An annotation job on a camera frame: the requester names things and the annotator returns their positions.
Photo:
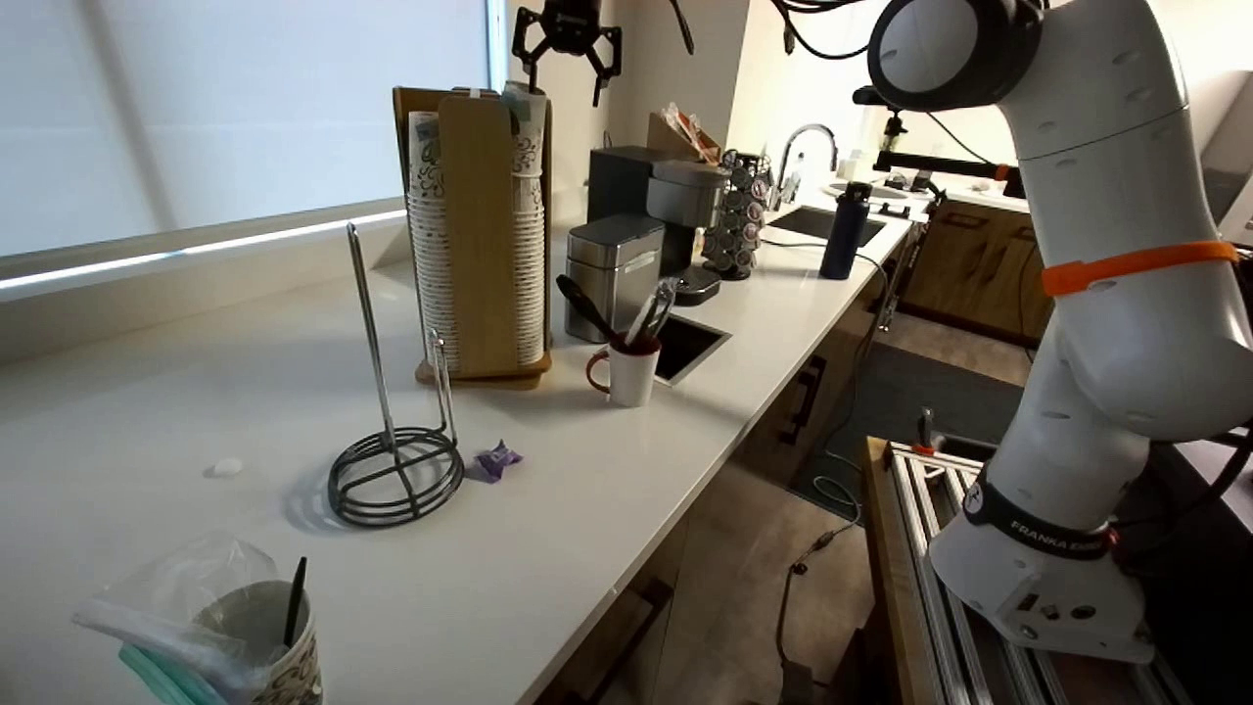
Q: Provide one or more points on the black camera on stand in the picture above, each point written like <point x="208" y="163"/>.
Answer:
<point x="912" y="163"/>

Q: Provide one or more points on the white mug red inside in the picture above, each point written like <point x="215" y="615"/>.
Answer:
<point x="633" y="379"/>

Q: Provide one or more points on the counter sink basin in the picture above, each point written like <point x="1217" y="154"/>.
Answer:
<point x="824" y="223"/>

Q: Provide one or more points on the black tumbler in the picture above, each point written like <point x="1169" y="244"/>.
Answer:
<point x="841" y="232"/>

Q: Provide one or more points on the chrome faucet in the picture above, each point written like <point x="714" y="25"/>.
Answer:
<point x="801" y="144"/>

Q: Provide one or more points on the purple candy wrapper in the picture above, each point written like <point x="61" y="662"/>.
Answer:
<point x="494" y="461"/>

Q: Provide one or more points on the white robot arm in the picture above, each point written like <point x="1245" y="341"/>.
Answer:
<point x="1119" y="339"/>

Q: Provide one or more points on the clear plastic utensil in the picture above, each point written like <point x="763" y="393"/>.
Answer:
<point x="646" y="319"/>

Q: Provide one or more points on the wooden knife block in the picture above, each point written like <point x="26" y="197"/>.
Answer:
<point x="681" y="133"/>

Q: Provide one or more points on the grey coffee machine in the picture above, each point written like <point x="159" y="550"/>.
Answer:
<point x="652" y="197"/>

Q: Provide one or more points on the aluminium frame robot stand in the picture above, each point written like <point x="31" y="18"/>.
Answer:
<point x="912" y="550"/>

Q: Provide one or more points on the wooden cabinet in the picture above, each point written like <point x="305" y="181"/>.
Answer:
<point x="981" y="269"/>

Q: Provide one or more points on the coffee pod carousel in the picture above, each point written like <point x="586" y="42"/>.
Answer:
<point x="738" y="215"/>

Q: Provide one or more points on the small white scrap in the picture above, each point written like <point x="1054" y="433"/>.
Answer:
<point x="225" y="469"/>

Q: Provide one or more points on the steel box with label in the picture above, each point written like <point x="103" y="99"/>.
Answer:
<point x="613" y="269"/>

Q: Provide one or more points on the teal plastic item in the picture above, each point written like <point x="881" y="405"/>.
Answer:
<point x="159" y="672"/>

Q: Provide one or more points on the clear plastic bag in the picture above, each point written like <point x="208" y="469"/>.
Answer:
<point x="159" y="611"/>

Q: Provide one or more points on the black stirrer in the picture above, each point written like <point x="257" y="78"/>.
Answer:
<point x="296" y="603"/>

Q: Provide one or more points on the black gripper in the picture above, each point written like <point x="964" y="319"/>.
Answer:
<point x="574" y="20"/>

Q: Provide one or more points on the printed paper cup with bag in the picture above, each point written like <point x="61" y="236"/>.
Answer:
<point x="257" y="629"/>

